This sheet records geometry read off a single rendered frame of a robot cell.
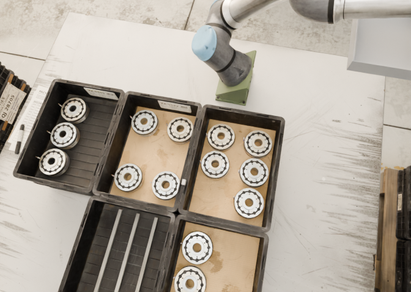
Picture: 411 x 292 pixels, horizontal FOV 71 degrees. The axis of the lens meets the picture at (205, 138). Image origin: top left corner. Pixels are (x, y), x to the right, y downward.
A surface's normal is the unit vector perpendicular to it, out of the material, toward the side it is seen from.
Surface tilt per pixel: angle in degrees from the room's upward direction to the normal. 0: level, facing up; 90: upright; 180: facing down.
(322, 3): 48
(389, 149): 0
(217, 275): 0
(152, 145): 0
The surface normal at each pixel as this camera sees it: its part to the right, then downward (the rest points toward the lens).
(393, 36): -0.08, -0.33
